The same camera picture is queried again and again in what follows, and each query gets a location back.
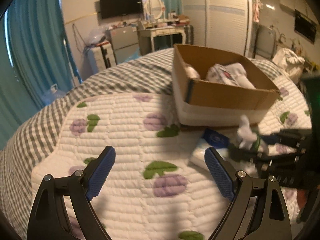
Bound white bone-shaped plush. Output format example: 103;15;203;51
237;115;260;150

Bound blue tissue pack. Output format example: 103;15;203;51
188;128;232;170

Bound floral tissue box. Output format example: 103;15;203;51
206;64;240;87

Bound white sock bundle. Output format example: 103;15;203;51
185;64;201;80

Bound cream plush toy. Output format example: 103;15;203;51
225;62;255;89

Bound right human hand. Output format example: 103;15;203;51
297;189;312;224

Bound white stuffed bag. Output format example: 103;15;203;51
272;48;305;84

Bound brown cardboard box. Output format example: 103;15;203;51
171;44;280;127

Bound black range hood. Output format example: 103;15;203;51
294;10;318;44

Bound clear water jug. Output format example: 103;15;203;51
41;83;66;106

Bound grey checked bed cover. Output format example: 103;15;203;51
0;47;283;238

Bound white sliding wardrobe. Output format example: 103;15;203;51
181;0;252;56

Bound left teal curtain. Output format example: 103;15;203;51
1;0;82;148

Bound white dressing table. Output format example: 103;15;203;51
138;25;187;55

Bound white suitcase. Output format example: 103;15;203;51
87;42;117;74

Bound small grey refrigerator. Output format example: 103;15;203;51
106;25;141;64

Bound oval vanity mirror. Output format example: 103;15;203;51
144;0;165;20

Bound clear plastic bag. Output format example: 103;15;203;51
85;28;106;45

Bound white wall cabinets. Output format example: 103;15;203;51
279;0;308;15

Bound black wall television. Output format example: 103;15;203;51
99;0;143;19

